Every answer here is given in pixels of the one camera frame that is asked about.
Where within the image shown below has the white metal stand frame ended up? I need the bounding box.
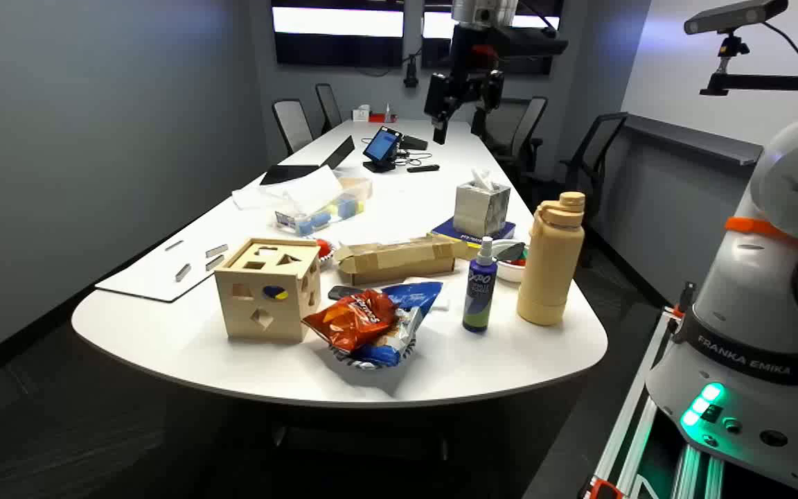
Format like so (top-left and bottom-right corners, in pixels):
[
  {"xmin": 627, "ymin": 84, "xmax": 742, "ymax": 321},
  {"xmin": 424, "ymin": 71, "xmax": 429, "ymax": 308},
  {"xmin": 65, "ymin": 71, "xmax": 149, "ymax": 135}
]
[{"xmin": 588, "ymin": 303, "xmax": 730, "ymax": 499}]

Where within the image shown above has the brown wooden hinged box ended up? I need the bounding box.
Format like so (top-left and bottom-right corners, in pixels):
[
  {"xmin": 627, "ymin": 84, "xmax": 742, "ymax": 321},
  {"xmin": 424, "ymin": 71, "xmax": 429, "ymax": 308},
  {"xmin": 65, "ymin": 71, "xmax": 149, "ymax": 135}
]
[{"xmin": 334, "ymin": 233, "xmax": 476, "ymax": 285}]

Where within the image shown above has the blue tablet on stand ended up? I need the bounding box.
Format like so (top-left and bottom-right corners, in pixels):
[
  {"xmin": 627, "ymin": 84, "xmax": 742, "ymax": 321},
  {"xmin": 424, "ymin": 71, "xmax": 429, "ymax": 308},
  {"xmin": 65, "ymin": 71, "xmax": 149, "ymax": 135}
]
[{"xmin": 361, "ymin": 125, "xmax": 408, "ymax": 174}]

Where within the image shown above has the red chips bag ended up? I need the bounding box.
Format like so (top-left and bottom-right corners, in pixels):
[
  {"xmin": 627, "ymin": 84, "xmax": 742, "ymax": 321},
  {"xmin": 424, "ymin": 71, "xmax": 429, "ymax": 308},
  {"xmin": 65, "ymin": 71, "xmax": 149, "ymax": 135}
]
[{"xmin": 302, "ymin": 289, "xmax": 403, "ymax": 357}]

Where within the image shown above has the grey tissue box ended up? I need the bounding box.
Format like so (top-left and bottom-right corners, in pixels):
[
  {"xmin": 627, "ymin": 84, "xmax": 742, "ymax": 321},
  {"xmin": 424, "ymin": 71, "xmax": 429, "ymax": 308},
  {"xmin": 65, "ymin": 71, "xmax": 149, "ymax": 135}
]
[{"xmin": 451, "ymin": 168, "xmax": 512, "ymax": 239}]

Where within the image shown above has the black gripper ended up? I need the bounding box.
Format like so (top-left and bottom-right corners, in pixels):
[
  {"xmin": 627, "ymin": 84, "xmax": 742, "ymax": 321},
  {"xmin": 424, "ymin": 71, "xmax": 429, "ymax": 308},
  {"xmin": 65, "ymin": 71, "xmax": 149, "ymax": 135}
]
[{"xmin": 424, "ymin": 25, "xmax": 508, "ymax": 146}]

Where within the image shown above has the blue spray bottle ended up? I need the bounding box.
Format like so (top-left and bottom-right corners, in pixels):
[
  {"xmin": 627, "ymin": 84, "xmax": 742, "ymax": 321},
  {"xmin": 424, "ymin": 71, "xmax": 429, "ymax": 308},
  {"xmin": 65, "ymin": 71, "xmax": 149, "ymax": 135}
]
[{"xmin": 460, "ymin": 233, "xmax": 503, "ymax": 336}]

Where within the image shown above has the tan insulated water bottle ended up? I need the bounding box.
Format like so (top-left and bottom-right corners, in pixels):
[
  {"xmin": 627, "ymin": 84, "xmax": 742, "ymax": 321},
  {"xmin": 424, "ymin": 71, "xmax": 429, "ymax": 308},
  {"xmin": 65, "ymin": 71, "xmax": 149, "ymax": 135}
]
[{"xmin": 516, "ymin": 189, "xmax": 591, "ymax": 330}]

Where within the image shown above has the wooden shape sorter cube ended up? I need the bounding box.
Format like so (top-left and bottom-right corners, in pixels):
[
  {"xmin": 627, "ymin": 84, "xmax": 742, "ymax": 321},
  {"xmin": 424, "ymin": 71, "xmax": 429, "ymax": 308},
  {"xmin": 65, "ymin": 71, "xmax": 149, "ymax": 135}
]
[{"xmin": 213, "ymin": 236, "xmax": 325, "ymax": 346}]

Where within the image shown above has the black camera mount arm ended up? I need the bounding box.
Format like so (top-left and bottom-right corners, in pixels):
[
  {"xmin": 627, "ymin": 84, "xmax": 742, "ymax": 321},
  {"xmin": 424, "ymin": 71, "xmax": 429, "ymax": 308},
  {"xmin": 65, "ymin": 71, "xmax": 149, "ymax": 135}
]
[{"xmin": 699, "ymin": 29, "xmax": 798, "ymax": 104}]

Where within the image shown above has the white bowl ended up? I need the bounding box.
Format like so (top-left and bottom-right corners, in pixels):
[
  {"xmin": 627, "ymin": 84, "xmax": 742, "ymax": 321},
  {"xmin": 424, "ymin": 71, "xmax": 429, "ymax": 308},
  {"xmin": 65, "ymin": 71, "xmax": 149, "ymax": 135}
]
[{"xmin": 494, "ymin": 242, "xmax": 532, "ymax": 285}]

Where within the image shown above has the white sheet with marks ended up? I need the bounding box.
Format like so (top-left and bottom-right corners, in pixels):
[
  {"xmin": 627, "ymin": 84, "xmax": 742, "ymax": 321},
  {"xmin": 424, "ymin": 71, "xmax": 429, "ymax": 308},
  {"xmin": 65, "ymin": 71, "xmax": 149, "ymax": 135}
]
[{"xmin": 92, "ymin": 215, "xmax": 235, "ymax": 305}]

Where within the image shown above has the blue book with yellow edge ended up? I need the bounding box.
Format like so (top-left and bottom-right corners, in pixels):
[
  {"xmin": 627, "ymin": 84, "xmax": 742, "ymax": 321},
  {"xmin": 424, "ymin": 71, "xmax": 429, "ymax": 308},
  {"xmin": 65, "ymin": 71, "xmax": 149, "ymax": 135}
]
[{"xmin": 432, "ymin": 215, "xmax": 519, "ymax": 250}]

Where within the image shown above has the grey mesh office chair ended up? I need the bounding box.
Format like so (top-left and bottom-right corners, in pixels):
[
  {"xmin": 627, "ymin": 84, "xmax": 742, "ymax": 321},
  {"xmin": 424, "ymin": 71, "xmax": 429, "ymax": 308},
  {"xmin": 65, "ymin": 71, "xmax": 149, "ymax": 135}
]
[
  {"xmin": 313, "ymin": 79, "xmax": 346, "ymax": 133},
  {"xmin": 268, "ymin": 97, "xmax": 316, "ymax": 156},
  {"xmin": 564, "ymin": 110, "xmax": 630, "ymax": 226},
  {"xmin": 482, "ymin": 93, "xmax": 551, "ymax": 176}
]

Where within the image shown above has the grey stereo camera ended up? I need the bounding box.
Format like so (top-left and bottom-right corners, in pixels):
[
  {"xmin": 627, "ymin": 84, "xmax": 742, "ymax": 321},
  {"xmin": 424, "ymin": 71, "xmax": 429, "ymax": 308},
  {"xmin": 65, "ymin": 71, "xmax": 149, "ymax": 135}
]
[{"xmin": 683, "ymin": 0, "xmax": 792, "ymax": 39}]

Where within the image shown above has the clear plastic container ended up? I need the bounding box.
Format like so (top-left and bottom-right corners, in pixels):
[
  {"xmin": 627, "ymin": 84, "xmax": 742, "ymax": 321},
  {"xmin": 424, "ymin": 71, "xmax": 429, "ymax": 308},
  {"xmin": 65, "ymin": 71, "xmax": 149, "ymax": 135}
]
[{"xmin": 271, "ymin": 165, "xmax": 371, "ymax": 239}]

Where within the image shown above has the grey wall ledge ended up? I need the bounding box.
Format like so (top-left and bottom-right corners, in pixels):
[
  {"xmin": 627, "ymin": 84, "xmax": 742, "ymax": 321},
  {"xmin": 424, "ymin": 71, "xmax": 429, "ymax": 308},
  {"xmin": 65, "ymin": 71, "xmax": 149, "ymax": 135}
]
[{"xmin": 624, "ymin": 110, "xmax": 766, "ymax": 174}]

